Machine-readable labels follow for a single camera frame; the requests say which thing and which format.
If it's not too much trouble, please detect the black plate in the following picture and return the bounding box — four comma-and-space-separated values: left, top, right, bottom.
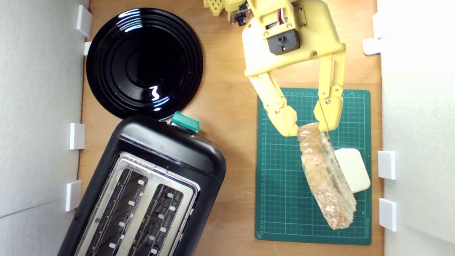
86, 8, 204, 121

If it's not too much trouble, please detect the green toaster lever knob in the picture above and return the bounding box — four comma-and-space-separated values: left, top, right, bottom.
171, 111, 200, 134

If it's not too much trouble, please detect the white block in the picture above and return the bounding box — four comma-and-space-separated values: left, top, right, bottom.
333, 148, 371, 194

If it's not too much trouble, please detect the black two-slot toaster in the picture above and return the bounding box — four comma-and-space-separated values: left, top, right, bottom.
57, 114, 227, 256

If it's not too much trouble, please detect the green cutting mat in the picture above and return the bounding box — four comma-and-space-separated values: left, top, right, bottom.
255, 87, 372, 246

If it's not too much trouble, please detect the brown bread slice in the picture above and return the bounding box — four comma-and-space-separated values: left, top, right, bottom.
297, 123, 357, 230

